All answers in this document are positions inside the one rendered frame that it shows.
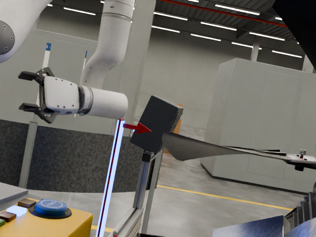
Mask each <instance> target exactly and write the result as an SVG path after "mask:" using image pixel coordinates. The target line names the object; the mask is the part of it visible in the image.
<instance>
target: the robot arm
mask: <svg viewBox="0 0 316 237"><path fill-rule="evenodd" d="M51 1H53V0H0V63H2V62H4V61H6V60H8V59H9V58H11V57H12V56H13V55H14V54H15V53H16V52H17V51H18V50H19V48H20V47H21V46H22V44H23V43H24V41H25V39H26V38H27V36H28V34H29V32H30V31H31V29H32V27H33V25H34V23H35V21H36V20H37V18H38V16H39V15H40V13H41V12H42V11H43V10H44V8H45V7H46V6H47V5H48V4H49V3H50V2H51ZM134 2H135V0H104V5H103V13H102V19H101V25H100V32H99V38H98V44H97V49H96V52H95V53H94V54H93V56H92V57H91V58H90V59H89V60H88V62H87V63H86V65H85V67H84V69H83V72H82V74H81V78H80V83H79V86H77V85H76V84H74V83H72V82H69V81H67V80H64V79H60V78H56V77H55V76H54V74H53V73H52V71H51V69H50V68H49V67H46V68H43V69H40V70H39V71H38V72H36V73H33V72H28V71H22V72H21V73H20V74H19V75H18V78H19V79H24V80H30V81H32V80H35V81H36V82H37V83H39V107H38V105H37V104H30V103H22V105H21V106H20V107H19V110H24V111H26V112H34V114H35V115H38V116H39V117H40V118H41V119H42V120H44V121H45V122H47V123H49V124H51V123H52V122H53V121H54V119H55V118H56V116H57V115H74V114H79V115H80V116H84V115H89V116H97V117H104V118H111V119H121V118H123V117H124V116H125V114H126V112H127V109H128V100H127V97H126V96H125V95H124V94H123V93H117V92H112V91H107V90H102V85H103V81H104V79H105V77H106V75H107V73H108V72H109V71H110V70H111V69H112V68H113V67H115V66H116V65H119V64H120V63H122V62H123V60H124V58H125V54H126V48H127V42H128V37H129V32H130V26H131V21H132V15H133V9H134ZM43 74H47V76H46V77H44V76H43ZM47 115H51V116H50V117H49V116H47Z"/></svg>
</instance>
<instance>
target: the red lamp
mask: <svg viewBox="0 0 316 237"><path fill-rule="evenodd" d="M15 218H16V214H15V213H10V212H6V211H2V212H0V219H3V220H5V222H10V221H12V220H14V219H15Z"/></svg>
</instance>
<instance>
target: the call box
mask: <svg viewBox="0 0 316 237"><path fill-rule="evenodd" d="M15 206H18V205H17V204H15ZM35 206H36V204H35V205H33V206H31V207H29V208H26V207H23V208H26V209H27V210H26V213H24V214H22V215H21V216H16V218H15V219H14V220H12V221H10V222H5V225H3V226H1V227H0V237H89V236H90V230H91V226H92V220H93V214H92V213H89V212H85V211H81V210H77V209H73V208H69V207H67V210H66V214H64V215H60V216H49V215H43V214H40V213H38V212H36V211H35ZM19 207H22V206H19ZM4 211H7V209H5V210H4Z"/></svg>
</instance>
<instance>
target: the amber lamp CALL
mask: <svg viewBox="0 0 316 237"><path fill-rule="evenodd" d="M35 204H36V201H34V200H30V199H26V198H24V199H22V200H20V201H18V204H17V205H18V206H22V207H26V208H29V207H31V206H33V205H35Z"/></svg>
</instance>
